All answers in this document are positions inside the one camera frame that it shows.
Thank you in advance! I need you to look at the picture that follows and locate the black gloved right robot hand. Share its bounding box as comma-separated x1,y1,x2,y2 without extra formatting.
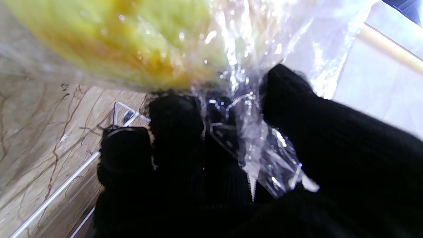
93,64,423,238

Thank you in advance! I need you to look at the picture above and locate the clear plastic bread bag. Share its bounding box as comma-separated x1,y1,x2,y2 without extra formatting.
0,0,379,200

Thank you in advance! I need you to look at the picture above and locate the yellow melon pan bread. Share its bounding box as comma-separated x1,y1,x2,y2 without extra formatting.
3,0,233,92

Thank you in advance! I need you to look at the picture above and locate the wooden shelf with white frame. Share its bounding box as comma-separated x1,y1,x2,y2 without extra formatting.
9,101,152,238

